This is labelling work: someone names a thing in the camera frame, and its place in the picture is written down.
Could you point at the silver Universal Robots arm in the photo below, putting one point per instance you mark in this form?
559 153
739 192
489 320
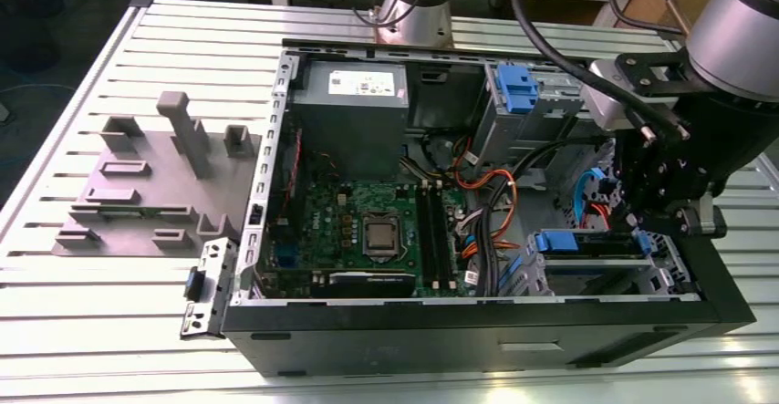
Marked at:
742 21

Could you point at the metal disk bay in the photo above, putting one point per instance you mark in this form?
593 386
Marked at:
597 263

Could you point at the metal optical drive cage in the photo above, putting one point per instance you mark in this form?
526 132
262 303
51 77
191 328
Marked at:
518 135

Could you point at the blue plastic drive latch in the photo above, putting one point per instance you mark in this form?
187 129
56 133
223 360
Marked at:
518 89

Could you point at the brown wooden cabinet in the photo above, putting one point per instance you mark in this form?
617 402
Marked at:
651 16

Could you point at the RAM slot with white clips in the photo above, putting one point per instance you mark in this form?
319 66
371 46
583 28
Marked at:
444 235
428 235

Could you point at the green Dell motherboard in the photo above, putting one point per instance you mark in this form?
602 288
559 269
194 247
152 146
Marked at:
399 203

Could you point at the black CPU socket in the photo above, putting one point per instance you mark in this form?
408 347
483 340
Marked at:
380 216

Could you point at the silver CPU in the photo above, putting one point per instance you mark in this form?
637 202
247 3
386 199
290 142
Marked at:
379 235

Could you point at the grey power supply unit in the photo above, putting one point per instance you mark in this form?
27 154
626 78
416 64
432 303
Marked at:
347 139

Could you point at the black open PC case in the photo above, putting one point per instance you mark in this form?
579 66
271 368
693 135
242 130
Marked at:
426 344

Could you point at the black graphics card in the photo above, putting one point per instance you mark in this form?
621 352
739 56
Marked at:
366 287

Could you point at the blue VGA port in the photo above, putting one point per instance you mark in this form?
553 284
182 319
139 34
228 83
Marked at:
287 255

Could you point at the grey plastic parts rack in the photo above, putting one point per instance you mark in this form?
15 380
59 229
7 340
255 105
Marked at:
171 194

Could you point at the green RAM stick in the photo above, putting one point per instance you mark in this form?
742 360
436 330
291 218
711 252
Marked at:
128 213

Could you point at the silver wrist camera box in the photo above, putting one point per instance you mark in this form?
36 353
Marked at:
602 114

